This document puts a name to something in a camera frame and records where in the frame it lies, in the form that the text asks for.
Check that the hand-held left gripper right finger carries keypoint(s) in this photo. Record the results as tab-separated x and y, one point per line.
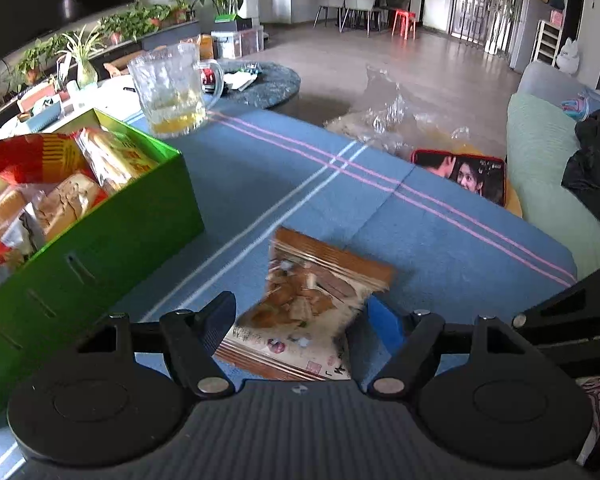
387	320

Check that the brown cardboard box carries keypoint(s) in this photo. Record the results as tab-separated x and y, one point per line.
205	47

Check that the dark entrance door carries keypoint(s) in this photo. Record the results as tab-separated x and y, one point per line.
475	0

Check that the brown snack packet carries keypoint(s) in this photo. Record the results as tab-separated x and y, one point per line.
300	310

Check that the black television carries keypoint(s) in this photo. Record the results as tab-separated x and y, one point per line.
30	0

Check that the white round table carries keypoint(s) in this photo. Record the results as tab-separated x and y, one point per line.
105	99

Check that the white shelf rack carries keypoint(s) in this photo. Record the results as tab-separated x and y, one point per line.
547	42

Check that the green cardboard box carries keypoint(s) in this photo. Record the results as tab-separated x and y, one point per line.
105	280

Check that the clear storage box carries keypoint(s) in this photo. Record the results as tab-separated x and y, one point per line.
237	42

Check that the orange box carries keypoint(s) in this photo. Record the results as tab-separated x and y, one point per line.
32	97

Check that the dark cloth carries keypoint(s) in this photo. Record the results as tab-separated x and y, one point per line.
597	170

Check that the glass mug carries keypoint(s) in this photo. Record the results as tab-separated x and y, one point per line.
170	90

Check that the red stool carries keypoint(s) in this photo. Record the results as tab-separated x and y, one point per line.
405	22

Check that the white plush toy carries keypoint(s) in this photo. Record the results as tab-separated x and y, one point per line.
569	57

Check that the colourful printed cushion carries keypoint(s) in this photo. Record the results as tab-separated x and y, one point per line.
577	105

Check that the orange bread packet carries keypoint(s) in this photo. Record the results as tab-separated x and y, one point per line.
0	212

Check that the green and black box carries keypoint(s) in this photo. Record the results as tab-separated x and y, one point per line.
232	22

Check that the teal tray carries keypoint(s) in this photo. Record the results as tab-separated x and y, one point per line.
42	115

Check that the spider plant in glass vase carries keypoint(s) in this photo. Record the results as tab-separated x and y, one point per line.
85	67

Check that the dark round table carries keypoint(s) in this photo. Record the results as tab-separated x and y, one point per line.
270	85

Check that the yellow cake packet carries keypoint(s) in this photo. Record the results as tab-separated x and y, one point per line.
115	160

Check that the open cardboard box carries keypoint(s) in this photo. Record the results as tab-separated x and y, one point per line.
117	67

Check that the clear plastic bag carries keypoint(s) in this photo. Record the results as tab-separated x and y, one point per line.
395	115

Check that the printed red tin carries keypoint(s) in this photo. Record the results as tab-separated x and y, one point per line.
460	172

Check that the blue striped tablecloth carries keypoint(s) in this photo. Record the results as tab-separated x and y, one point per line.
330	195

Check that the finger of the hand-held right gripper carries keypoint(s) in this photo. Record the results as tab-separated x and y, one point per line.
575	305

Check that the light green sofa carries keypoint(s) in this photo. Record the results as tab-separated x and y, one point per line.
540	160

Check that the tall grey cabinet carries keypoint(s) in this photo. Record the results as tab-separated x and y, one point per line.
530	20

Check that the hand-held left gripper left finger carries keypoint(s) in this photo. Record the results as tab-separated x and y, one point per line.
215	325

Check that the dark television cabinet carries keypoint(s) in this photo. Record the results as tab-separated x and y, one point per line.
170	35

